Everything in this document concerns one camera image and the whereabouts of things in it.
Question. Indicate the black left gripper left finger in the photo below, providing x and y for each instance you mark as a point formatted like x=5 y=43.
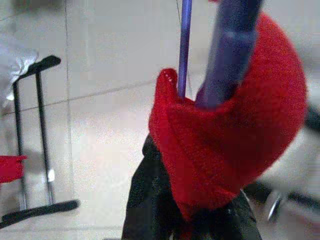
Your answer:
x=150 y=205

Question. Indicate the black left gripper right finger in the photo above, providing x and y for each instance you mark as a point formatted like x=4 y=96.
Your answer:
x=232 y=225

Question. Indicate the red collared shirt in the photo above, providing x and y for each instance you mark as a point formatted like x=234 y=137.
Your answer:
x=225 y=150

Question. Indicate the purple plastic hanger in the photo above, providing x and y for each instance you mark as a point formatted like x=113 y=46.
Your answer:
x=185 y=50

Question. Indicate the black clothes rack silver bar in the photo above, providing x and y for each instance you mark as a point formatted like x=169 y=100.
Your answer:
x=41 y=125

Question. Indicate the red polo shirt white trim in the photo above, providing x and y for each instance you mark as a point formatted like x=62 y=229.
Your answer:
x=12 y=170

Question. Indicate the white T-shirt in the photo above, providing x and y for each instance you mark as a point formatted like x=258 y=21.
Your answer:
x=15 y=67

